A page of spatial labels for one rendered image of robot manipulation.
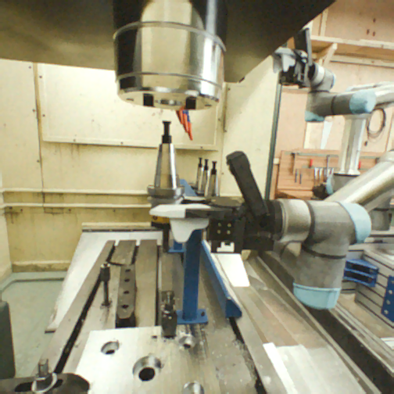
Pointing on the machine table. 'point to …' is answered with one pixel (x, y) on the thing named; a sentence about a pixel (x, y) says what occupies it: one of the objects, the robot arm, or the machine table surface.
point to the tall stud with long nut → (105, 282)
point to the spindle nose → (170, 51)
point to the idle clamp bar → (128, 320)
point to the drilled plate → (118, 372)
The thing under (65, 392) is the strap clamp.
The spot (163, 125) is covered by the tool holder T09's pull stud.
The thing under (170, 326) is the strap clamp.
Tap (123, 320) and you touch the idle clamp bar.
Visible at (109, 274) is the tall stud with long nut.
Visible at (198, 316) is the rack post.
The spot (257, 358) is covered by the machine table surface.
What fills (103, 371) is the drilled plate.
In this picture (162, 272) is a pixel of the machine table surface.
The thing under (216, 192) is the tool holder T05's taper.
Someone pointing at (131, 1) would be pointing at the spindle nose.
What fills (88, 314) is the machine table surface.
